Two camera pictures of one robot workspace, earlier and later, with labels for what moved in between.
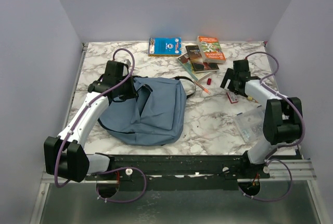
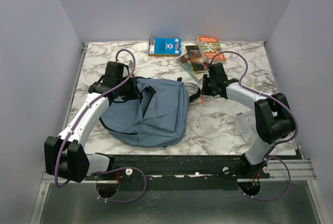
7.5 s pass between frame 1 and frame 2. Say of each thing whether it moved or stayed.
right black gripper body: moved
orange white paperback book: stayed
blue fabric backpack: stayed
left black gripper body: stayed
